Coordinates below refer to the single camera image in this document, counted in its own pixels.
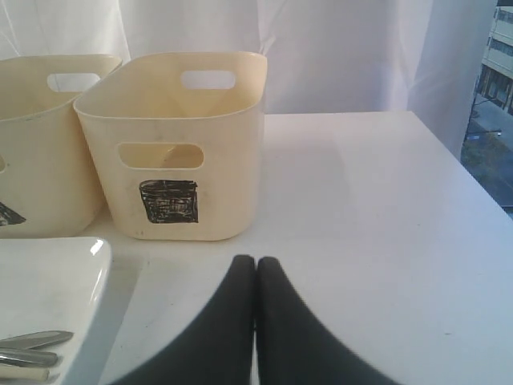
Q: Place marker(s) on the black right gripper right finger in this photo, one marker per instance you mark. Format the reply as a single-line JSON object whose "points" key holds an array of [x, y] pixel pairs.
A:
{"points": [[293, 346]]}

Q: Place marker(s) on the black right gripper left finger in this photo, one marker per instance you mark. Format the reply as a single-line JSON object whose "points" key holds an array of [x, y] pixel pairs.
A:
{"points": [[216, 347]]}

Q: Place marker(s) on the white square plate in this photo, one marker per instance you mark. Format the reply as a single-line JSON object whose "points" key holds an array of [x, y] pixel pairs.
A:
{"points": [[55, 284]]}

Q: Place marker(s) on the stainless steel knife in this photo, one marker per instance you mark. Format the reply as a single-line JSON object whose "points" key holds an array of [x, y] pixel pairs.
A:
{"points": [[37, 339]]}

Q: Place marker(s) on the stainless steel spoon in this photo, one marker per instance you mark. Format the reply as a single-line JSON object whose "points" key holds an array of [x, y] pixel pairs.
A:
{"points": [[28, 358]]}

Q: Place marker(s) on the cream bin with square mark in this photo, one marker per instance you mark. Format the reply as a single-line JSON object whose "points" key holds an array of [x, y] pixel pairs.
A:
{"points": [[176, 141]]}

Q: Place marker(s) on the cream bin with triangle mark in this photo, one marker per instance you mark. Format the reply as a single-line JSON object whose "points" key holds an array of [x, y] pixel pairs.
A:
{"points": [[49, 186]]}

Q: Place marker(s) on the white backdrop curtain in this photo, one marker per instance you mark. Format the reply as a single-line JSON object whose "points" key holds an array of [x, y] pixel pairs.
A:
{"points": [[324, 56]]}

